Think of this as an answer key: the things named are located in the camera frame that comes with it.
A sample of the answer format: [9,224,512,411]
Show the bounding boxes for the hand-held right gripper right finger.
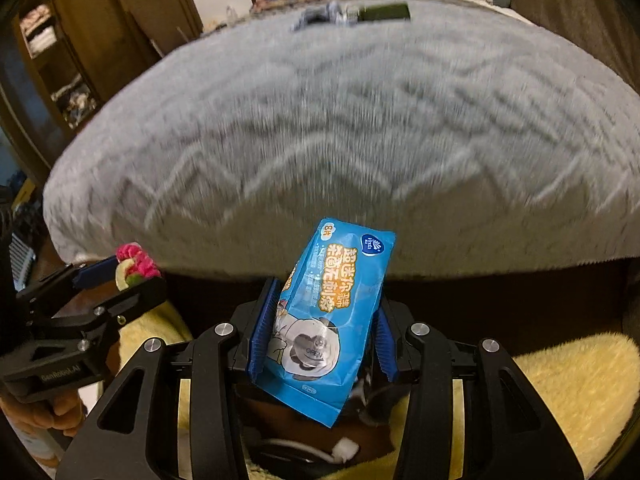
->
[372,300,586,480]

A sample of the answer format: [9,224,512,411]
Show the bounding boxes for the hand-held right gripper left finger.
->
[55,276,281,480]

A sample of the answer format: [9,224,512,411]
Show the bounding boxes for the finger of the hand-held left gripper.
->
[16,255,121,314]
[34,277,169,331]

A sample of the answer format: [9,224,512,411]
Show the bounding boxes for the pink crochet flower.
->
[114,242,162,290]

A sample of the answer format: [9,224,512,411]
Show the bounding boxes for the blue wipes packet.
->
[255,217,397,429]

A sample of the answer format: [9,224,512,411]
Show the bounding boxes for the person's left hand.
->
[0,385,89,436]

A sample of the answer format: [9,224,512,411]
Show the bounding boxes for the pile of assorted clothes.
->
[50,75,99,129]

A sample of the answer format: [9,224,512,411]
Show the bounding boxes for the yellow fluffy rug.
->
[119,300,637,480]

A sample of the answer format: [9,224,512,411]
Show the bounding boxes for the grey quilted blanket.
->
[42,0,640,281]

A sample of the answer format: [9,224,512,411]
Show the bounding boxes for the folded white clothes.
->
[22,4,55,57]

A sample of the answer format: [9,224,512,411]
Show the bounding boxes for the dark wooden wardrobe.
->
[0,0,204,181]

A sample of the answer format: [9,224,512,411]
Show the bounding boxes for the blue white fabric scrunchie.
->
[292,2,351,31]

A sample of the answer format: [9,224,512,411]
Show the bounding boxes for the black box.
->
[357,2,412,24]

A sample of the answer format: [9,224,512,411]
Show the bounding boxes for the brown curtain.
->
[500,0,640,97]

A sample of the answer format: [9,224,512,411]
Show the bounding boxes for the white plug with cable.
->
[255,436,359,467]

